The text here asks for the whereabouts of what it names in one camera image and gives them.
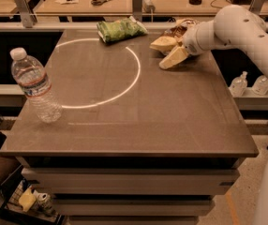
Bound sanitizer bottle right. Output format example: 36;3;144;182
252;75;268;96

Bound grey drawer cabinet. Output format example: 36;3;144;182
22;168;240;225

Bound sanitizer bottle left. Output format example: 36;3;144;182
229;71;247;98

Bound black handled scissors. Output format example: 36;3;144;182
91;0;112;7

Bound yellow cloth in basket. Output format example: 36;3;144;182
18;188;37;212

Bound clear plastic water bottle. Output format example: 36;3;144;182
10;47;62;123

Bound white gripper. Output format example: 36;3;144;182
150;22;214;69

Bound brown chip bag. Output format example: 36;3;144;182
163;18;199;43

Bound sanitizer bottle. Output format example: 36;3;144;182
229;71;247;98
252;75;268;96

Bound white power strip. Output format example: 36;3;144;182
142;0;156;13

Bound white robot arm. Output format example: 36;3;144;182
159;5;268;78

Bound green chip bag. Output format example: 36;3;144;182
97;16;148;43

